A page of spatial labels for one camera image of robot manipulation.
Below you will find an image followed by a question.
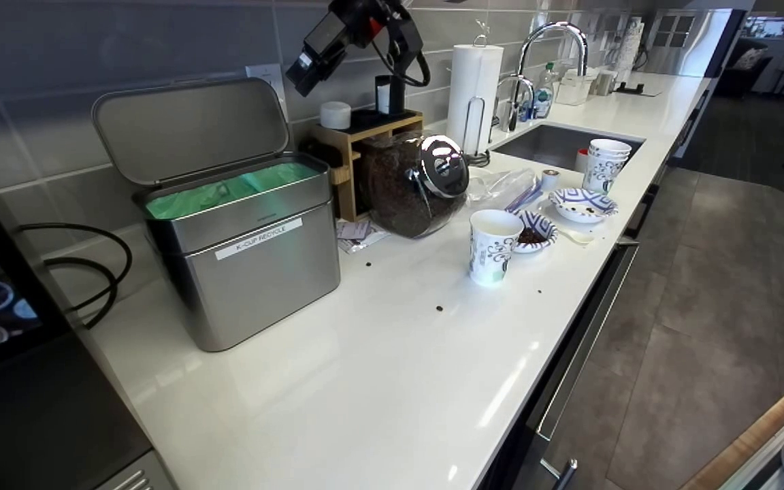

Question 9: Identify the wooden countertop rack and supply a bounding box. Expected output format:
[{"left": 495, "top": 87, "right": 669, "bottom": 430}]
[{"left": 304, "top": 109, "right": 428, "bottom": 224}]

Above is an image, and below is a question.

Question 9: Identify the wire paper towel holder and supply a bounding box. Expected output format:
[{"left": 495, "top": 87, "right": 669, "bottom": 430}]
[{"left": 461, "top": 92, "right": 495, "bottom": 170}]

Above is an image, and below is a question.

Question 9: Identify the thick black cable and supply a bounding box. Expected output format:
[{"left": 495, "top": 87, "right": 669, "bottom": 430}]
[{"left": 10, "top": 221, "right": 137, "bottom": 332}]

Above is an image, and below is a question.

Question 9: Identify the clear container by faucet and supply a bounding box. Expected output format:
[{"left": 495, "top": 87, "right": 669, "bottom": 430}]
[{"left": 552, "top": 72, "right": 593, "bottom": 109}]

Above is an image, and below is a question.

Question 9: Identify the green bin liner bag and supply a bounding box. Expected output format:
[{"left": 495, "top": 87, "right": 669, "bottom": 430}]
[{"left": 144, "top": 162, "right": 321, "bottom": 224}]

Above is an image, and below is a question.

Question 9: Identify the short metal drawer handle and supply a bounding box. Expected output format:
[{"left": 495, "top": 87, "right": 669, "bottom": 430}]
[{"left": 537, "top": 457, "right": 582, "bottom": 490}]

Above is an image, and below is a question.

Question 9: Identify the white paper towel roll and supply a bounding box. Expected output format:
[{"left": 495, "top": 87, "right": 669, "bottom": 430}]
[{"left": 443, "top": 42, "right": 507, "bottom": 159}]

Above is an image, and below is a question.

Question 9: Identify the tall black bottle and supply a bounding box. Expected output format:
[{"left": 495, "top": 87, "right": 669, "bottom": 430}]
[{"left": 389, "top": 72, "right": 409, "bottom": 121}]

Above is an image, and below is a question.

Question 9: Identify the blue patterned saucer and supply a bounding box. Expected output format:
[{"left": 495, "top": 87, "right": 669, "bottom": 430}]
[{"left": 510, "top": 211, "right": 557, "bottom": 258}]

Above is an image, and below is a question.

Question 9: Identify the grey metal bin lid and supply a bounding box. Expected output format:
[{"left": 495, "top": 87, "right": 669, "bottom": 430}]
[{"left": 91, "top": 76, "right": 295, "bottom": 190}]

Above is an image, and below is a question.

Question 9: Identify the black bottle with white label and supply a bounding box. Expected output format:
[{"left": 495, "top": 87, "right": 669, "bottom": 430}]
[{"left": 374, "top": 73, "right": 395, "bottom": 118}]

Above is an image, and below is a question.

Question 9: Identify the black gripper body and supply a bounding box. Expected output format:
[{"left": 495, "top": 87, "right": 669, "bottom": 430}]
[{"left": 314, "top": 0, "right": 413, "bottom": 54}]

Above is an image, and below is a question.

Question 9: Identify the blue and white utensil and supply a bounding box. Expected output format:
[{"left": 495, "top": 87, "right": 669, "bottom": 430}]
[{"left": 502, "top": 166, "right": 563, "bottom": 216}]

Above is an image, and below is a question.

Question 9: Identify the blue patterned bowl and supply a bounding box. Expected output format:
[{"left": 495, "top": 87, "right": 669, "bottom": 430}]
[{"left": 552, "top": 185, "right": 621, "bottom": 231}]

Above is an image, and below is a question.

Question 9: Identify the steel undermount sink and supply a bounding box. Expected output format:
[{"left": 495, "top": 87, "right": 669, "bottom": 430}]
[{"left": 492, "top": 123, "right": 645, "bottom": 174}]

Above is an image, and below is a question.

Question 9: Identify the chrome kitchen faucet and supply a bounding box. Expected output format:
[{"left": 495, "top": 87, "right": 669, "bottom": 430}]
[{"left": 510, "top": 20, "right": 593, "bottom": 130}]

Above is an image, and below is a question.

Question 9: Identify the stainless steel bin body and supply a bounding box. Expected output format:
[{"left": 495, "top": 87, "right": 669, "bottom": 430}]
[{"left": 131, "top": 162, "right": 344, "bottom": 355}]

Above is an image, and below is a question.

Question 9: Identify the long metal drawer handle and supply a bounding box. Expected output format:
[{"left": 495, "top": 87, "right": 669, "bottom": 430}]
[{"left": 534, "top": 242, "right": 642, "bottom": 446}]

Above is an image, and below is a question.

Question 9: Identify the glass jar of coffee beans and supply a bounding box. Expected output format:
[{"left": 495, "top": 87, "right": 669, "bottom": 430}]
[{"left": 353, "top": 125, "right": 470, "bottom": 242}]

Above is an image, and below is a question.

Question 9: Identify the blue dish soap bottle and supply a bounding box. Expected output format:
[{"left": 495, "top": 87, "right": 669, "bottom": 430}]
[{"left": 529, "top": 61, "right": 557, "bottom": 123}]

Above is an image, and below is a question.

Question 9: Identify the grey slotted appliance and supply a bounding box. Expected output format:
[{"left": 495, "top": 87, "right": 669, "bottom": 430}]
[{"left": 91, "top": 446, "right": 180, "bottom": 490}]

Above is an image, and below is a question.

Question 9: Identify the wooden board edge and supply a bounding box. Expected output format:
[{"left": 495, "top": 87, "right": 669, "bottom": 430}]
[{"left": 680, "top": 358, "right": 784, "bottom": 490}]

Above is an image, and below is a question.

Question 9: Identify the white cup with blue pattern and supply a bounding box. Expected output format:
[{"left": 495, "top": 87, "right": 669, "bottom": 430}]
[
  {"left": 581, "top": 136, "right": 634, "bottom": 201},
  {"left": 465, "top": 207, "right": 526, "bottom": 290}
]

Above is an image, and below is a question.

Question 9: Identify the small white jar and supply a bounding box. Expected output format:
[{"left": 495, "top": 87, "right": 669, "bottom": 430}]
[{"left": 319, "top": 98, "right": 353, "bottom": 134}]

